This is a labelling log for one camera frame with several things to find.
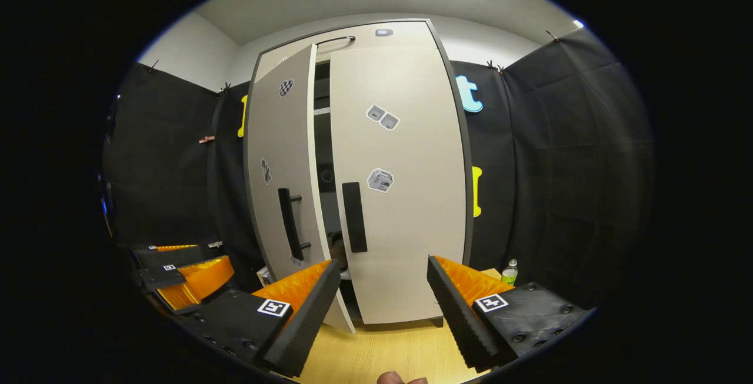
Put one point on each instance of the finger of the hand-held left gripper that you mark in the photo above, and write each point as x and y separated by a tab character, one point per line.
162	277
170	256

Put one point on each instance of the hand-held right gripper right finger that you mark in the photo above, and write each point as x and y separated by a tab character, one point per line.
453	313

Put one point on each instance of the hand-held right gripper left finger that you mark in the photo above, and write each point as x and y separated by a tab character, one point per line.
306	319

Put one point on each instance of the brown fuzzy shoe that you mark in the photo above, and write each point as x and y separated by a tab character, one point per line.
338	250

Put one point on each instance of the white shoe cabinet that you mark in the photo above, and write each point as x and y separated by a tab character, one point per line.
322	137

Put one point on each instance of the white cabinet drawer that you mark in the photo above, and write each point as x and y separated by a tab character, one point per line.
406	37

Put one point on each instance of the small white box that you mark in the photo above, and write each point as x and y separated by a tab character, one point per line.
265	275

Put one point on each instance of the clear bottle green label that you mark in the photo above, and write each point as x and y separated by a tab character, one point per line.
509	275

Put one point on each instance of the black backdrop cloth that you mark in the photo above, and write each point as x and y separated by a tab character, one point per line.
576	166

